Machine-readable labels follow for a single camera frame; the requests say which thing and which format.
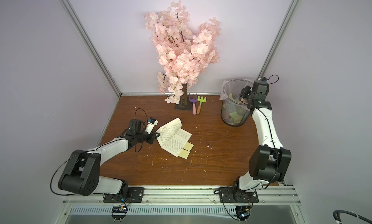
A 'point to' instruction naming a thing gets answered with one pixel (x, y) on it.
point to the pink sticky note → (243, 100)
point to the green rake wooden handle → (201, 100)
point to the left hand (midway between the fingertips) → (159, 133)
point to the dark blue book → (172, 137)
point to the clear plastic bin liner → (231, 105)
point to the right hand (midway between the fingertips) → (250, 85)
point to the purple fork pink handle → (193, 101)
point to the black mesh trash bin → (236, 121)
